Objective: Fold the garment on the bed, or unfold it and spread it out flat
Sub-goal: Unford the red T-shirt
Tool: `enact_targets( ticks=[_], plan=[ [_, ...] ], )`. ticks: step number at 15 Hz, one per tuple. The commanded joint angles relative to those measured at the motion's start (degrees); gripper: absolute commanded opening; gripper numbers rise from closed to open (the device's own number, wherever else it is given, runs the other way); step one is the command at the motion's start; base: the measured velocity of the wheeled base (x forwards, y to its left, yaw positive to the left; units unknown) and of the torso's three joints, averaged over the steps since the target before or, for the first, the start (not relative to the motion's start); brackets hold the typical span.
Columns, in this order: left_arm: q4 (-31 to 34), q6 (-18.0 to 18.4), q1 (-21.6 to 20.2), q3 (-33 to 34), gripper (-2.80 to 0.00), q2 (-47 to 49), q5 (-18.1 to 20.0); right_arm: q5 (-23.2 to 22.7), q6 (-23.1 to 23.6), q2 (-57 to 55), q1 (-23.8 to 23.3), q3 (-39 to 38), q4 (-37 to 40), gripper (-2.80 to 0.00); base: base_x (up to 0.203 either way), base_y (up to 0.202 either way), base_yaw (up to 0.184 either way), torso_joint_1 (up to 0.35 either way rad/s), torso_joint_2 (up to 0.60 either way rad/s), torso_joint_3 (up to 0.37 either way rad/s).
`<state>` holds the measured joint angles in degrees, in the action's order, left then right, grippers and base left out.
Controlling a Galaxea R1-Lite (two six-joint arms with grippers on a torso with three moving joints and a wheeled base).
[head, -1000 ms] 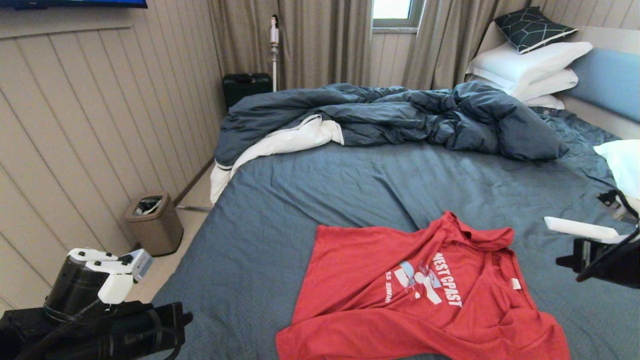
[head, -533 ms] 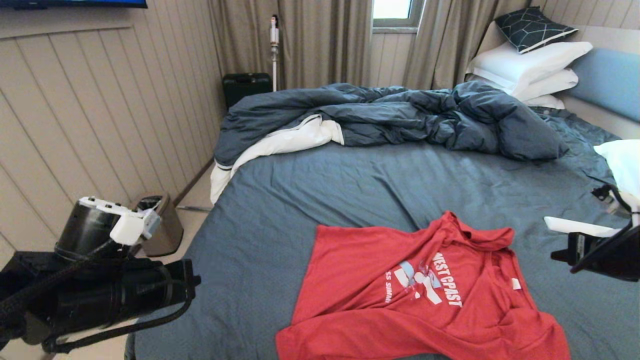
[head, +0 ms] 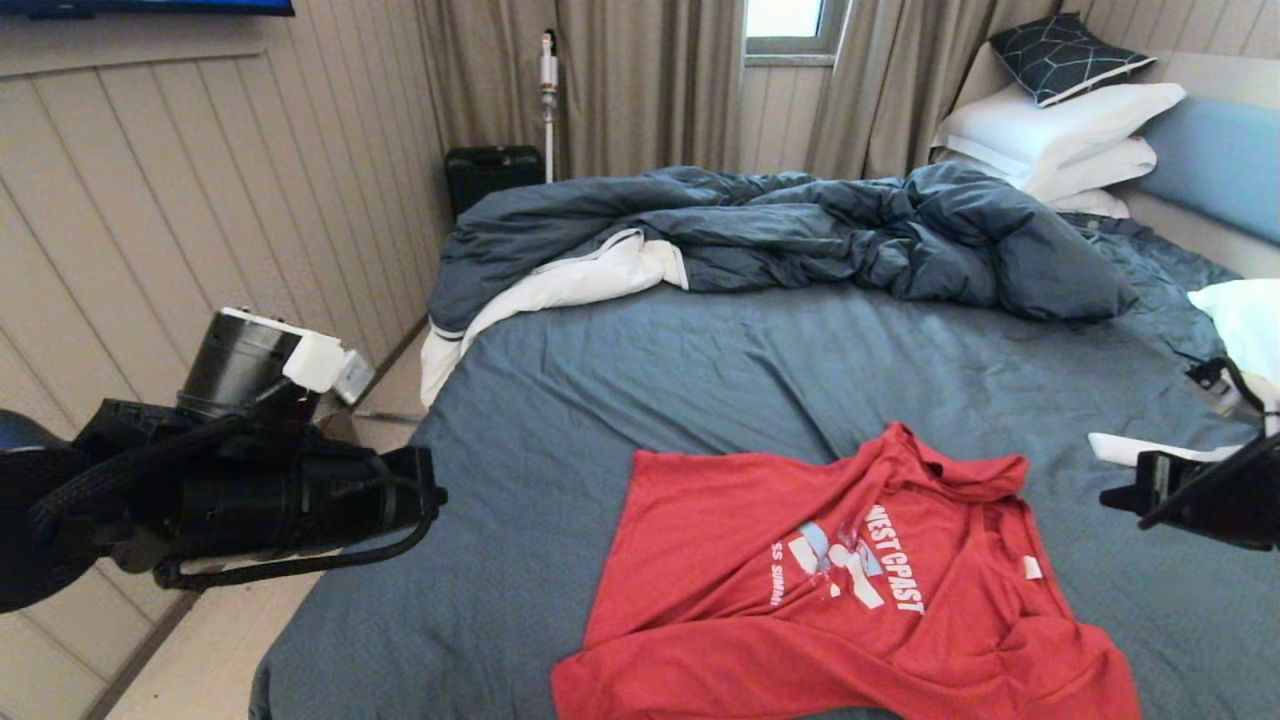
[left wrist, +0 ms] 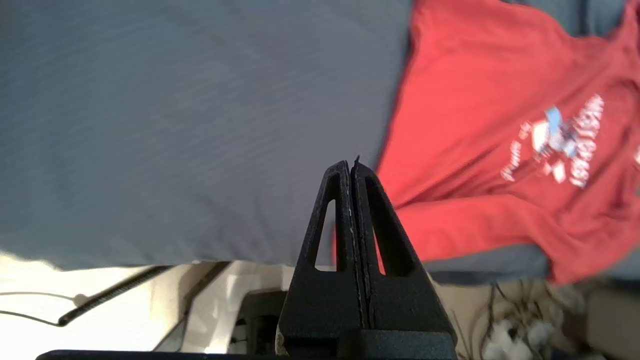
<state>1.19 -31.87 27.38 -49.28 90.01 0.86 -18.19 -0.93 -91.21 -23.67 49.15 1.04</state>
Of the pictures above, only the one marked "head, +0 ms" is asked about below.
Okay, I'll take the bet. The red printed t-shirt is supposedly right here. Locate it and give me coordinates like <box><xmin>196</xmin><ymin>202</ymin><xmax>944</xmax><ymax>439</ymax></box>
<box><xmin>550</xmin><ymin>421</ymin><xmax>1143</xmax><ymax>720</ymax></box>

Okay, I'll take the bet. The blue headboard cushion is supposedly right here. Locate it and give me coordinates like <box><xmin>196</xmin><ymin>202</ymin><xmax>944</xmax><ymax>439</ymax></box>
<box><xmin>1131</xmin><ymin>96</ymin><xmax>1280</xmax><ymax>247</ymax></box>

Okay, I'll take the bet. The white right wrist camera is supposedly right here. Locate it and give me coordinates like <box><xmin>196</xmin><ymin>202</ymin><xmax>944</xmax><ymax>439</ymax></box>
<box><xmin>1186</xmin><ymin>355</ymin><xmax>1280</xmax><ymax>441</ymax></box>

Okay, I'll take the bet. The dark blue crumpled duvet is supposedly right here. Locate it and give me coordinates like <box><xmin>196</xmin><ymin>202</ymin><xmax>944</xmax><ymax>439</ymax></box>
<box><xmin>428</xmin><ymin>163</ymin><xmax>1139</xmax><ymax>334</ymax></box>

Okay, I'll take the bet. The dark geometric patterned cushion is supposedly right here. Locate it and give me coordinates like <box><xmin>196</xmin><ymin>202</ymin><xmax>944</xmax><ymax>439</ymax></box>
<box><xmin>988</xmin><ymin>13</ymin><xmax>1157</xmax><ymax>109</ymax></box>

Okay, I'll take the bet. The black suitcase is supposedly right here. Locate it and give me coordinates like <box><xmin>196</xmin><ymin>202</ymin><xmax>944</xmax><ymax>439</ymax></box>
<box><xmin>444</xmin><ymin>146</ymin><xmax>547</xmax><ymax>221</ymax></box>

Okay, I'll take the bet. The bed with blue sheet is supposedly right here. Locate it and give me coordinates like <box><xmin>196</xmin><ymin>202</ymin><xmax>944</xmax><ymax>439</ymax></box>
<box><xmin>248</xmin><ymin>214</ymin><xmax>1280</xmax><ymax>720</ymax></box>

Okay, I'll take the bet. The wall-mounted television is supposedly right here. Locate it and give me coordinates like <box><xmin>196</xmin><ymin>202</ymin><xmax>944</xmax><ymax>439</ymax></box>
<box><xmin>0</xmin><ymin>0</ymin><xmax>296</xmax><ymax>17</ymax></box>

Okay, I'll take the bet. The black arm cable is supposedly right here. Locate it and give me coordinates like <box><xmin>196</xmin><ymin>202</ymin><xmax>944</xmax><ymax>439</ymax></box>
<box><xmin>153</xmin><ymin>510</ymin><xmax>443</xmax><ymax>592</ymax></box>
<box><xmin>1138</xmin><ymin>355</ymin><xmax>1280</xmax><ymax>533</ymax></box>

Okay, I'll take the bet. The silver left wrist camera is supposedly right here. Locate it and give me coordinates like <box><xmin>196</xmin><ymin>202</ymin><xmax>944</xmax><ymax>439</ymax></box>
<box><xmin>335</xmin><ymin>347</ymin><xmax>377</xmax><ymax>407</ymax></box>

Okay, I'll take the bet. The white blanket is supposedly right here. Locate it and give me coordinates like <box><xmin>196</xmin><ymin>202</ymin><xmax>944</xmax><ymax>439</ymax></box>
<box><xmin>420</xmin><ymin>230</ymin><xmax>689</xmax><ymax>409</ymax></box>

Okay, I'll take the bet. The large white pillow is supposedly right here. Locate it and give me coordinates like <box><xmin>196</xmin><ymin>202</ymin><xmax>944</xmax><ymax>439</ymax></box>
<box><xmin>934</xmin><ymin>83</ymin><xmax>1187</xmax><ymax>185</ymax></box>

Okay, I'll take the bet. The white flat remote control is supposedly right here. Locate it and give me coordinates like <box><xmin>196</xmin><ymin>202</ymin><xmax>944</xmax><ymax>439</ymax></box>
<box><xmin>1088</xmin><ymin>432</ymin><xmax>1247</xmax><ymax>468</ymax></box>

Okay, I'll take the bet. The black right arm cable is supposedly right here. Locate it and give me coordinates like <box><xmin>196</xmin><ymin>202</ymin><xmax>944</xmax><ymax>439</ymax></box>
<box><xmin>1138</xmin><ymin>355</ymin><xmax>1280</xmax><ymax>533</ymax></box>

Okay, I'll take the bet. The white stick vacuum cleaner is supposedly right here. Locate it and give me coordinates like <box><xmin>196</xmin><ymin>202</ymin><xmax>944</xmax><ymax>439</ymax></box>
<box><xmin>540</xmin><ymin>30</ymin><xmax>559</xmax><ymax>185</ymax></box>

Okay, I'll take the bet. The window with grey frame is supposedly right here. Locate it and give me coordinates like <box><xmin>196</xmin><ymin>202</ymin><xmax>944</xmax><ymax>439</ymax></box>
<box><xmin>744</xmin><ymin>0</ymin><xmax>849</xmax><ymax>67</ymax></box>

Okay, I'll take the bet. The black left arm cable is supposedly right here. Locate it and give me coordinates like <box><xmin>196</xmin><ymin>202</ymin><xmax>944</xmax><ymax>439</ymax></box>
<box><xmin>153</xmin><ymin>510</ymin><xmax>443</xmax><ymax>592</ymax></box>

